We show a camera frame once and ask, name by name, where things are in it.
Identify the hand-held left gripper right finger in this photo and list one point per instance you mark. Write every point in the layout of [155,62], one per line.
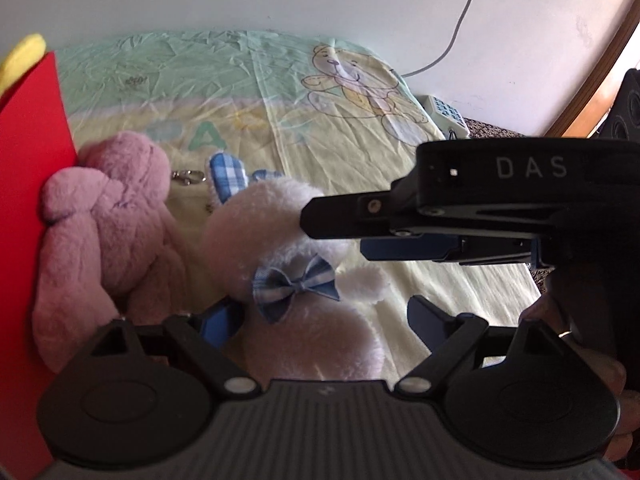
[422,317]

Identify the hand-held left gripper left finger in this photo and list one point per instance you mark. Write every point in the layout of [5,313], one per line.
[225,320]

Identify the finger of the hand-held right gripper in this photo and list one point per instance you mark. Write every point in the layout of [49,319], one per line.
[400,249]
[345,217]

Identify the white plush bunny blue bow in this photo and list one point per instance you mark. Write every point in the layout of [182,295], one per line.
[260,230]

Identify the pink plush bunny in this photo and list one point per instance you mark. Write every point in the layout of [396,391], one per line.
[110,240]

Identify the red cardboard box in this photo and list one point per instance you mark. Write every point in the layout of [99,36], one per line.
[25,185]

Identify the person's right hand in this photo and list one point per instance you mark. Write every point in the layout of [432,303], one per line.
[600,320]

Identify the bear print bed sheet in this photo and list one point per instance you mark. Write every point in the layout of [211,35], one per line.
[310,160]

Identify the brown floral cloth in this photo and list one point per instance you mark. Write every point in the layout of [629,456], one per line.
[492,130]

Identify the white power strip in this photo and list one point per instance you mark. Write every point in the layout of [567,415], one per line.
[447,115]

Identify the black speaker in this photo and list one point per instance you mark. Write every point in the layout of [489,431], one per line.
[625,110]

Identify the wooden door frame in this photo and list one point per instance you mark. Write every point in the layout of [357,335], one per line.
[590,90]

